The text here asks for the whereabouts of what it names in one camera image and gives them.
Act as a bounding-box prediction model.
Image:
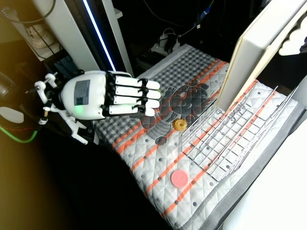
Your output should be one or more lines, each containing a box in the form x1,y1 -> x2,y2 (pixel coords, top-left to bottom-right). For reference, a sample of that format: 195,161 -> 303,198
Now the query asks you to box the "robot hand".
278,21 -> 307,56
59,70 -> 161,121

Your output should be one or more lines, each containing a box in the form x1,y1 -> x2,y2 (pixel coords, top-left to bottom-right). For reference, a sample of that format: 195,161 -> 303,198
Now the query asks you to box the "beige hardcover book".
215,0 -> 307,111

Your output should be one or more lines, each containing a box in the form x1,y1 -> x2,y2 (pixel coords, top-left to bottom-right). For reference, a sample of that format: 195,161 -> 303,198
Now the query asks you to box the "white column with blue light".
31,0 -> 134,78

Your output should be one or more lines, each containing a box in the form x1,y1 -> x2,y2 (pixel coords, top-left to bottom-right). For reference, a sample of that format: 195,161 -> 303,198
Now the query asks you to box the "black grey adapter device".
150,28 -> 182,56

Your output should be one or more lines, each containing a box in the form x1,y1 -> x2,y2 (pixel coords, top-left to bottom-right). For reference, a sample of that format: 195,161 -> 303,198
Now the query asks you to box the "yellow toy butter cookie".
173,118 -> 189,131

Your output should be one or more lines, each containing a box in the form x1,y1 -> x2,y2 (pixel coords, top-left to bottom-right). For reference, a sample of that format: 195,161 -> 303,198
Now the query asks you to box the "grey quilt with bear print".
92,44 -> 300,230

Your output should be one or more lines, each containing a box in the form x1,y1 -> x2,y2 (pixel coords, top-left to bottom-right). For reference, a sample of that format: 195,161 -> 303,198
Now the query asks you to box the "pink toy round cookie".
170,169 -> 189,187

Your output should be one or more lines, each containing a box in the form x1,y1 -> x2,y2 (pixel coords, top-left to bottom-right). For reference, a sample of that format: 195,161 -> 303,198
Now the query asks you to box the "green cable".
0,126 -> 39,144

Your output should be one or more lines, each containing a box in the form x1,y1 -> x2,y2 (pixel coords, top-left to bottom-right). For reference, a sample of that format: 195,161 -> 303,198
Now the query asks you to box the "cable with blue plug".
191,0 -> 214,31

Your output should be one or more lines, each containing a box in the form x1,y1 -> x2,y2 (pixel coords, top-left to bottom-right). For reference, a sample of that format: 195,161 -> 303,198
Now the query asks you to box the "wire mesh basket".
181,85 -> 300,182

